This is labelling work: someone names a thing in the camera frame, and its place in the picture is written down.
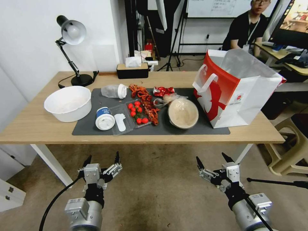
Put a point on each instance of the clear plastic bag with bun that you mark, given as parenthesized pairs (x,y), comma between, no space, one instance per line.
(168,98)

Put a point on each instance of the white tissue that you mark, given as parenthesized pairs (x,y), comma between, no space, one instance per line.
(133,62)

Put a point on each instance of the black desk lamp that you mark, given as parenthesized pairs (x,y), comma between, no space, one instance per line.
(81,80)

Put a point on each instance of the clear disposable takeout box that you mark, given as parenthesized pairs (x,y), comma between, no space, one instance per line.
(131,126)

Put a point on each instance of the red cherry tomato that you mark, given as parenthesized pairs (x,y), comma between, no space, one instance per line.
(139,109)
(133,109)
(132,113)
(138,121)
(144,120)
(137,103)
(130,106)

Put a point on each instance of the crushed red drink can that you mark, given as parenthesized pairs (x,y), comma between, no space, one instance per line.
(164,91)

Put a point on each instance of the blue white paper cup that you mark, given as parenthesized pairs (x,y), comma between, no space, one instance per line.
(104,120)

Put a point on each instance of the pale wooden desk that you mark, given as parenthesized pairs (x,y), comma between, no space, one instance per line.
(276,54)

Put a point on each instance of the black tripod leg rod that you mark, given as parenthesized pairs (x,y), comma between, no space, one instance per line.
(276,182)

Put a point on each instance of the black bundle on desk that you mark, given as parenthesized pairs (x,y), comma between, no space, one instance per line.
(292,59)

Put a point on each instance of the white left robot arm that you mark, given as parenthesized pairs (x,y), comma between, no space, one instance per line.
(81,214)

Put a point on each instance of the white drawer cabinet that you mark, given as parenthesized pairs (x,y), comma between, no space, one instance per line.
(9,195)

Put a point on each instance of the kraft paper bowl clear lid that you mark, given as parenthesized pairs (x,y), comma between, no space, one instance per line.
(183,114)

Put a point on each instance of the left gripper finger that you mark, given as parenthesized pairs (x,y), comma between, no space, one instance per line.
(86,162)
(113,169)

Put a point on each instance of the beige plastic stool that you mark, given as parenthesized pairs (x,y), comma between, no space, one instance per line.
(297,144)

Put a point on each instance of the red white delivery bag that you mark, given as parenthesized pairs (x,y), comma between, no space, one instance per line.
(240,103)

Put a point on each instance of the large black display screen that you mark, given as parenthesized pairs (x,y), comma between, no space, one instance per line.
(291,33)

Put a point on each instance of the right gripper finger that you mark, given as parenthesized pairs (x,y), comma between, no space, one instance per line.
(228,160)
(206,173)

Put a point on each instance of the clear plastic cup white lid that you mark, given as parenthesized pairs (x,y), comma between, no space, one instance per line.
(113,91)

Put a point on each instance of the black tripod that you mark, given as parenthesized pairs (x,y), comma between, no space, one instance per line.
(176,33)

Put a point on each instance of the whiteboard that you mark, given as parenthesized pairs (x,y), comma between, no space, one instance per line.
(204,8)

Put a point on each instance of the small red box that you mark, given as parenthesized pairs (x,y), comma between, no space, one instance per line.
(149,46)

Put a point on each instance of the large white plastic bowl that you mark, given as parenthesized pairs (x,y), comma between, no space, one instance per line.
(68,106)

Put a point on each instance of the dark grey table mat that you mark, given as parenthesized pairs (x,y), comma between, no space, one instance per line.
(154,130)

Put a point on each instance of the wooden table with white legs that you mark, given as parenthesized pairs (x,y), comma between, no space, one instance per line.
(36,125)

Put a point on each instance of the person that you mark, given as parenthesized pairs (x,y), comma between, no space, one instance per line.
(240,29)

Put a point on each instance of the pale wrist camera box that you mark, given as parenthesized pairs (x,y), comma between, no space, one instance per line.
(232,174)
(92,173)

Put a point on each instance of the red crayfish shell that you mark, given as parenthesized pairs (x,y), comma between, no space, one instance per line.
(145,99)
(137,90)
(152,115)

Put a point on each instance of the black tissue box wooden lid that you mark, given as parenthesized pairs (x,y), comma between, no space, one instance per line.
(132,72)

